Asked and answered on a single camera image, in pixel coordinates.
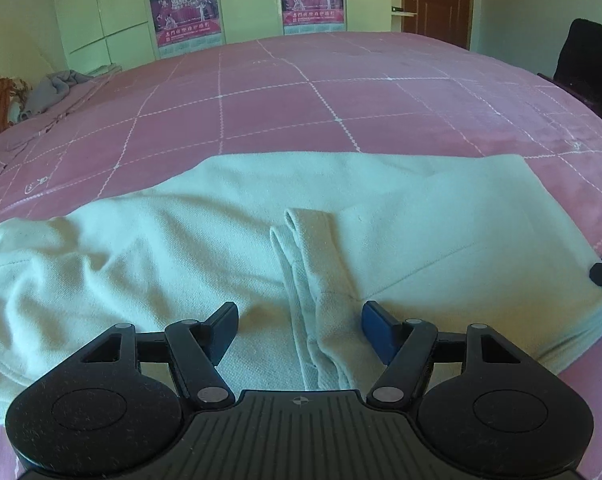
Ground cream white pants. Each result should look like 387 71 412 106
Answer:
0 153 602 422

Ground pink checked bedspread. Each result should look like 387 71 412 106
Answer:
0 30 602 480

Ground grey crumpled cloth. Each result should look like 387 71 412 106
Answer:
19 70 92 122

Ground left magenta poster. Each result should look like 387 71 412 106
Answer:
149 0 223 58

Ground cream wardrobe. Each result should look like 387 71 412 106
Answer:
54 0 391 74

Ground wall corner shelf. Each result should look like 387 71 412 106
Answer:
391 0 417 34

